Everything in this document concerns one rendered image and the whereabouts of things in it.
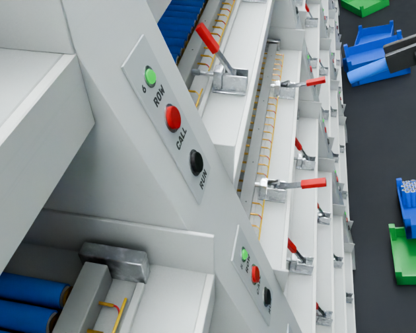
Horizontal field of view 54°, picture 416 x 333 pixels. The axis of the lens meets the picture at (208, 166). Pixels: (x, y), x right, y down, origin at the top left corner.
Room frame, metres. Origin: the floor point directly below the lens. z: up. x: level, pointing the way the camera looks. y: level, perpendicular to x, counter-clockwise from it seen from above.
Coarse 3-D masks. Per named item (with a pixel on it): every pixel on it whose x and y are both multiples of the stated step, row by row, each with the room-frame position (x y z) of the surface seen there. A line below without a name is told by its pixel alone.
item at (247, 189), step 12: (276, 48) 0.80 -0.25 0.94; (264, 72) 0.72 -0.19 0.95; (264, 84) 0.68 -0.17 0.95; (264, 96) 0.65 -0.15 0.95; (264, 108) 0.61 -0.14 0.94; (276, 108) 0.63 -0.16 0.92; (264, 120) 0.58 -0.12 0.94; (252, 132) 0.56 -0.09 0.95; (252, 144) 0.53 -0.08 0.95; (252, 156) 0.50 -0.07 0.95; (264, 156) 0.51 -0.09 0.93; (252, 168) 0.48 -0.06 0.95; (252, 180) 0.45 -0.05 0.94; (252, 192) 0.43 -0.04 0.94
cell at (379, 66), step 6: (378, 60) 0.49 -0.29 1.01; (384, 60) 0.48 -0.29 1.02; (366, 66) 0.49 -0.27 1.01; (372, 66) 0.48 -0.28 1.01; (378, 66) 0.48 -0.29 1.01; (384, 66) 0.47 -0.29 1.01; (348, 72) 0.51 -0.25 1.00; (354, 72) 0.50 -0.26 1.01; (360, 72) 0.49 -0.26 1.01; (366, 72) 0.49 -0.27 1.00; (372, 72) 0.48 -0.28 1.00; (378, 72) 0.48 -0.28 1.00; (348, 78) 0.50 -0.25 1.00; (354, 78) 0.49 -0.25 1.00; (360, 78) 0.49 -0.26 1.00
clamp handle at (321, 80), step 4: (324, 76) 0.64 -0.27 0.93; (308, 80) 0.65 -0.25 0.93; (312, 80) 0.65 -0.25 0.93; (316, 80) 0.64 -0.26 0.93; (320, 80) 0.63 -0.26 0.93; (324, 80) 0.63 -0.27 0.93; (288, 84) 0.66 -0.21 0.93; (292, 84) 0.67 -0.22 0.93; (296, 84) 0.66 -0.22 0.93; (300, 84) 0.66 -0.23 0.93; (304, 84) 0.65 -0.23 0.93; (308, 84) 0.64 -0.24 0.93; (312, 84) 0.64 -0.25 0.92; (316, 84) 0.64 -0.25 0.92
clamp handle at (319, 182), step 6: (306, 180) 0.42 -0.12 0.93; (312, 180) 0.41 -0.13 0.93; (318, 180) 0.41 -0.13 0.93; (324, 180) 0.40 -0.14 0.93; (276, 186) 0.43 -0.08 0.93; (282, 186) 0.43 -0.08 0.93; (288, 186) 0.43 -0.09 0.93; (294, 186) 0.42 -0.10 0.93; (300, 186) 0.42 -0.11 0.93; (306, 186) 0.41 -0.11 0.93; (312, 186) 0.41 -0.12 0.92; (318, 186) 0.40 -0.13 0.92; (324, 186) 0.40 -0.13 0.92
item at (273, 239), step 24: (288, 48) 0.83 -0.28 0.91; (288, 72) 0.75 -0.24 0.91; (288, 120) 0.60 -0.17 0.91; (288, 144) 0.54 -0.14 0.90; (264, 168) 0.50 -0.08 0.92; (288, 168) 0.49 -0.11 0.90; (240, 192) 0.46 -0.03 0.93; (288, 192) 0.44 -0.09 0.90; (264, 216) 0.41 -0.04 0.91; (288, 216) 0.40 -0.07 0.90; (264, 240) 0.37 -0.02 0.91
